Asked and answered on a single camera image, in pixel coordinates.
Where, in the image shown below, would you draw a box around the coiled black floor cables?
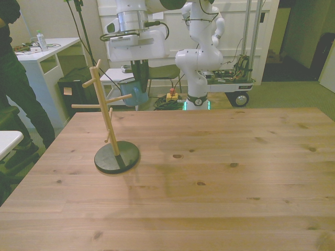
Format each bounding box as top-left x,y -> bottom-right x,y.
153,95 -> 184,111

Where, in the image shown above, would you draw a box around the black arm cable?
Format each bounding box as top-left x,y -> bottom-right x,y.
99,0 -> 222,42

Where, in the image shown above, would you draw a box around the yellow emergency stop button box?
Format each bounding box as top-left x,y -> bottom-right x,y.
166,88 -> 179,102

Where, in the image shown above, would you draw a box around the wheeled equipment cart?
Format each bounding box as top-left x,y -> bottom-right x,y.
200,53 -> 256,108

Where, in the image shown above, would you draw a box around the black camera tripod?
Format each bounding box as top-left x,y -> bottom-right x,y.
63,0 -> 97,67

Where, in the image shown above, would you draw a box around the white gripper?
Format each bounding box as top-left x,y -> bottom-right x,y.
108,29 -> 170,94

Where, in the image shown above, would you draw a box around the white rounded tabletop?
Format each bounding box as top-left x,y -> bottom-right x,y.
0,130 -> 24,161

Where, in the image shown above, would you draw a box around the wooden mug tree black base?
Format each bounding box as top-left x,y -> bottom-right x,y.
71,59 -> 141,175

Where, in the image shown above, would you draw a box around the aluminium profile mast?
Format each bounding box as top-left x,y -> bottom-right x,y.
242,0 -> 264,79

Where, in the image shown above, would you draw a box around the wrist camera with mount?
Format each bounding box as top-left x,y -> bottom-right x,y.
100,33 -> 155,48

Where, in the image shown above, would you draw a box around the blue enamel mug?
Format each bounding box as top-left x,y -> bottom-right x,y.
117,77 -> 150,107

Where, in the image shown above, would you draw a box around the dark moulded chair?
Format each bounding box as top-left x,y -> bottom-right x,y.
148,64 -> 181,96

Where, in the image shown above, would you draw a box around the white desk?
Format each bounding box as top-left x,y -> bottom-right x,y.
6,37 -> 82,129

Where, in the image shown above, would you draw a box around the person in dark clothes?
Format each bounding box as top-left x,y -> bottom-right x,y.
0,0 -> 56,157

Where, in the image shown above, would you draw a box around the cable and tool clutter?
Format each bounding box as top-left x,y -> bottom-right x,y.
13,41 -> 42,55

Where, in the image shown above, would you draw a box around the clear plastic bottle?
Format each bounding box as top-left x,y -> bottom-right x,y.
36,29 -> 49,52

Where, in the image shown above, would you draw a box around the small white side table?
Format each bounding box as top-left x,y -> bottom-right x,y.
99,67 -> 142,107

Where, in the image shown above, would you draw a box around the black case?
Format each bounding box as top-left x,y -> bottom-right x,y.
57,67 -> 102,120

